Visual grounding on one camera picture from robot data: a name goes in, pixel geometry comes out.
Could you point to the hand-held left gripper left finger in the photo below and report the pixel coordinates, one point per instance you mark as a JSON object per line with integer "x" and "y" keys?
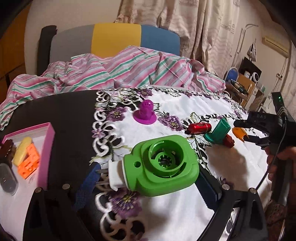
{"x": 90, "y": 179}

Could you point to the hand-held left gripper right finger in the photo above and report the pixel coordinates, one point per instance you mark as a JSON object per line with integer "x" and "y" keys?
{"x": 209, "y": 186}

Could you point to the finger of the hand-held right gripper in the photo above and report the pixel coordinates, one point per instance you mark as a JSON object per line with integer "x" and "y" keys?
{"x": 244, "y": 122}
{"x": 256, "y": 140}

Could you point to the orange translucent plastic piece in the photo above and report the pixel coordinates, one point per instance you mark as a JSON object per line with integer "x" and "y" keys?
{"x": 239, "y": 133}

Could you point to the green plug-in device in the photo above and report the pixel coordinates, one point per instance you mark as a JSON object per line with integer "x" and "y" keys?
{"x": 161, "y": 164}

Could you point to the pink rimmed white tray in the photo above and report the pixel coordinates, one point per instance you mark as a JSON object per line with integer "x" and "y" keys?
{"x": 44, "y": 150}

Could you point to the orange plastic block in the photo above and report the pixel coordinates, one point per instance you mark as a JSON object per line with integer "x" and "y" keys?
{"x": 30, "y": 162}

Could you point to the yellow oblong plastic piece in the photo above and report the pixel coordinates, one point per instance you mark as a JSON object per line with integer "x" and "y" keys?
{"x": 22, "y": 151}

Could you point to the grey transparent cylinder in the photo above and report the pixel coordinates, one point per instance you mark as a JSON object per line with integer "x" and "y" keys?
{"x": 8, "y": 178}

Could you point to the brown plastic clip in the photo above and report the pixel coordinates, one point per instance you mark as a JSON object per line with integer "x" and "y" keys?
{"x": 6, "y": 150}

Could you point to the person's right hand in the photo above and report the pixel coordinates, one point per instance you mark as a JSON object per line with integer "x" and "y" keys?
{"x": 271, "y": 162}

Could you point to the dark red plastic piece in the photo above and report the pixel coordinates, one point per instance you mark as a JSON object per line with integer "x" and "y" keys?
{"x": 229, "y": 141}

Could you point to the teal green plastic piece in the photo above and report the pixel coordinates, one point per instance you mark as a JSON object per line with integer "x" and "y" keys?
{"x": 217, "y": 133}

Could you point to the wooden storage cabinet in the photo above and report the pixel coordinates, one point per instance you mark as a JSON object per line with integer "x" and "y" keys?
{"x": 245, "y": 90}

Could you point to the red metallic cylinder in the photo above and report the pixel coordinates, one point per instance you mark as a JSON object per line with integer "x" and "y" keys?
{"x": 200, "y": 128}

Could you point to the white floral lace tablecloth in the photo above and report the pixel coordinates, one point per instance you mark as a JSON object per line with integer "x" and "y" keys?
{"x": 175, "y": 220}

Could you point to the blue folding chair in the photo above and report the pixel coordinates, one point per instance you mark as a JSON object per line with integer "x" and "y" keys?
{"x": 231, "y": 74}

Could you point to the black shelf unit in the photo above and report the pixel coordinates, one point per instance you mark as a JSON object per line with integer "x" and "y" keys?
{"x": 251, "y": 68}

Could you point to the person's patterned clothing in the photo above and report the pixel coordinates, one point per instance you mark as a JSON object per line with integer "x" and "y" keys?
{"x": 277, "y": 220}

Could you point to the white air conditioner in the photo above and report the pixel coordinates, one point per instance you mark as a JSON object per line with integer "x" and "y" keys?
{"x": 275, "y": 44}

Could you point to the purple plastic dome piece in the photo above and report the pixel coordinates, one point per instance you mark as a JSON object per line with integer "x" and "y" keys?
{"x": 146, "y": 112}

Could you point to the beige patterned curtain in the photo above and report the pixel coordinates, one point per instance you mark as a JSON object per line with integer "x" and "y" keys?
{"x": 196, "y": 30}

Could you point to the pink green striped cloth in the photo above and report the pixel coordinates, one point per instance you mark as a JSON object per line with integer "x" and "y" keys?
{"x": 129, "y": 67}

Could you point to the black upright cushion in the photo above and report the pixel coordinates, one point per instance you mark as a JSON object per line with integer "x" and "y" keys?
{"x": 47, "y": 48}

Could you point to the wooden panel cabinet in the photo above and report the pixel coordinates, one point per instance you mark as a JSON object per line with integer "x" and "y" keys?
{"x": 11, "y": 46}

